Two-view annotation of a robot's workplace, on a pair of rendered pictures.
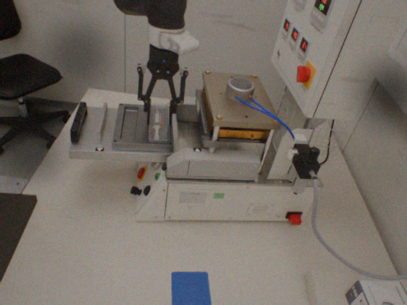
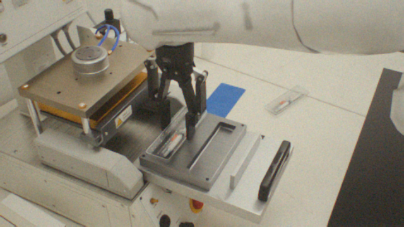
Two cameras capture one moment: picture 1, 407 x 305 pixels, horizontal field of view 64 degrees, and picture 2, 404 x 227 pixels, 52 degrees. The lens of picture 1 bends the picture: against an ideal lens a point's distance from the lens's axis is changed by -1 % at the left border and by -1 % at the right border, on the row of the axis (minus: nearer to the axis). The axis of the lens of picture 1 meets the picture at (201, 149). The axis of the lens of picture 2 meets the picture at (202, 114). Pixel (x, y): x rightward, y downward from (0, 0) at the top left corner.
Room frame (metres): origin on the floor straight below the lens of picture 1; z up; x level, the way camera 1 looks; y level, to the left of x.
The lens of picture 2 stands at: (1.31, 0.62, 1.61)
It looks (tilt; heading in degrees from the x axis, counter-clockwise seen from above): 38 degrees down; 219
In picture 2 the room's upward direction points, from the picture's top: straight up
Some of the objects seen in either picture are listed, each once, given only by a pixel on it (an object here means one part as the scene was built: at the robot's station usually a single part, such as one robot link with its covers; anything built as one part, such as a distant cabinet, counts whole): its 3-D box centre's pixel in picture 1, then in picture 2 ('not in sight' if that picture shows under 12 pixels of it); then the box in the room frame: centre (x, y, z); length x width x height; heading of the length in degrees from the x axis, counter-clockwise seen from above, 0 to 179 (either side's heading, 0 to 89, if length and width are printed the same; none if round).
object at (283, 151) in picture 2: (79, 120); (275, 168); (0.74, 0.36, 0.99); 0.15 x 0.02 x 0.04; 12
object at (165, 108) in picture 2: (170, 112); (165, 115); (0.80, 0.11, 1.04); 0.03 x 0.01 x 0.07; 12
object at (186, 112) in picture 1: (202, 110); (88, 162); (0.96, 0.02, 0.96); 0.25 x 0.05 x 0.07; 102
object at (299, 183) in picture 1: (299, 165); (108, 38); (0.65, -0.25, 1.05); 0.15 x 0.05 x 0.15; 12
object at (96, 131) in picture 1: (128, 128); (214, 154); (0.77, 0.23, 0.97); 0.30 x 0.22 x 0.08; 102
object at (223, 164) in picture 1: (210, 164); (157, 96); (0.68, -0.03, 0.96); 0.26 x 0.05 x 0.07; 102
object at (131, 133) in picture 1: (144, 126); (195, 144); (0.78, 0.18, 0.98); 0.20 x 0.17 x 0.03; 12
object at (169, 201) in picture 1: (220, 169); (115, 152); (0.82, -0.07, 0.84); 0.53 x 0.37 x 0.17; 102
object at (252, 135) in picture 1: (235, 109); (97, 81); (0.83, -0.08, 1.07); 0.22 x 0.17 x 0.10; 12
